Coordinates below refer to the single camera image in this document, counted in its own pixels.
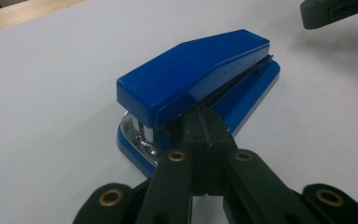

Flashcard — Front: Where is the blue stapler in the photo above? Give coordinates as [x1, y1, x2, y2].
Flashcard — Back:
[116, 28, 282, 179]

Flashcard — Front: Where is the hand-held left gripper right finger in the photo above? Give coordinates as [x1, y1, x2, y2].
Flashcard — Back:
[202, 106, 239, 197]

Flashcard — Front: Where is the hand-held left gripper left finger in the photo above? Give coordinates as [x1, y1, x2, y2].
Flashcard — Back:
[169, 106, 212, 197]

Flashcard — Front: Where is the light wooden table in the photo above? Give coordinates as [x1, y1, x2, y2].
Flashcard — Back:
[0, 0, 86, 36]

